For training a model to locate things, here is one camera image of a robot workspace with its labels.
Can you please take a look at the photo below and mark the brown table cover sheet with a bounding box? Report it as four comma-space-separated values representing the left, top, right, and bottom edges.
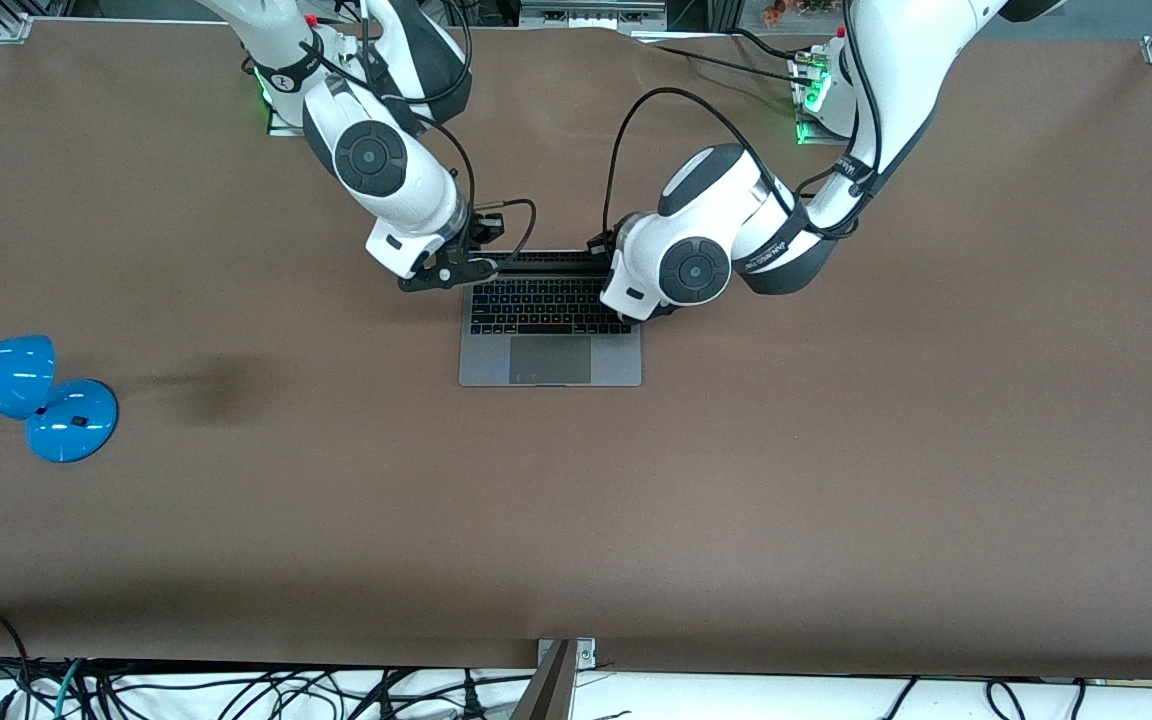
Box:
0, 18, 1152, 681

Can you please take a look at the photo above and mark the short black base cable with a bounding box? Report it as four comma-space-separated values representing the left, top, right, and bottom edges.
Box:
731, 28, 799, 63

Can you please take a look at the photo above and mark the teal cable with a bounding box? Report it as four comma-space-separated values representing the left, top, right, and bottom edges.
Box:
54, 658, 85, 720

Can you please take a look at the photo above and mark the long black base cable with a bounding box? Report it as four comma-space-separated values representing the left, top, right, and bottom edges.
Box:
648, 44, 809, 89

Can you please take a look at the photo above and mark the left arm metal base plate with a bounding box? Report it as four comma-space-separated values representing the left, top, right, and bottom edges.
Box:
793, 55, 845, 145

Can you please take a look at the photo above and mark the grey laptop black keyboard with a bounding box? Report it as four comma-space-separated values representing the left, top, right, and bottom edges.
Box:
458, 250, 643, 388

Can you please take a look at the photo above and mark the small metal edge bracket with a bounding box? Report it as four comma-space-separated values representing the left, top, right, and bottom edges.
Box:
536, 637, 597, 671

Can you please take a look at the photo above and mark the grey equipment box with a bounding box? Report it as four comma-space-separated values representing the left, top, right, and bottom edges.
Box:
519, 0, 667, 31

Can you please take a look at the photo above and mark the grey metal post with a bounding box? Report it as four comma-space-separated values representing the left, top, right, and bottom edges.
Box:
508, 640, 579, 720

